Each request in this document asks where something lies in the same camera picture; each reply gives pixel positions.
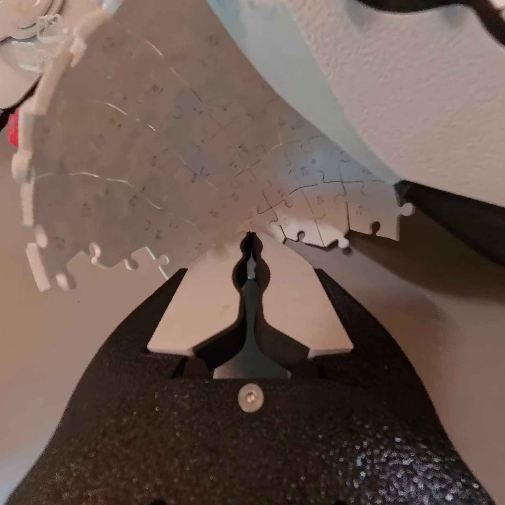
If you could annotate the clear plastic stand tray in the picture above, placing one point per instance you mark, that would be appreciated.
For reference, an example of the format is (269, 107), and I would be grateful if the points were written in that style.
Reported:
(15, 79)

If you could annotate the clear plastic piece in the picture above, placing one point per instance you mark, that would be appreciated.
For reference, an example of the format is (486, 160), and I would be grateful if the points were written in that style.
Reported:
(51, 27)

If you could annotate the grey partial puzzle ball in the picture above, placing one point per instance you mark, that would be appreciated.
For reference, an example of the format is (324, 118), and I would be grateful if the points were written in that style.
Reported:
(157, 157)

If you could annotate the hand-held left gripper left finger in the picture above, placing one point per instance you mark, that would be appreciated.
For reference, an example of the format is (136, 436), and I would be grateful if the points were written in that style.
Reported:
(197, 307)

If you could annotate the red plastic block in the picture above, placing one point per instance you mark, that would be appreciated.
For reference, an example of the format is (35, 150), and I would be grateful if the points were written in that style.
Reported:
(14, 130)

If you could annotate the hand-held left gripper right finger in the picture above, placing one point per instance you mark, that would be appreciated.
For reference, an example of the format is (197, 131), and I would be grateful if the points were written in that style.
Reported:
(303, 307)

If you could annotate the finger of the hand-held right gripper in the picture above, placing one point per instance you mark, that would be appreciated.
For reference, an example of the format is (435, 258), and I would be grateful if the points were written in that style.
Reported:
(394, 98)
(414, 4)

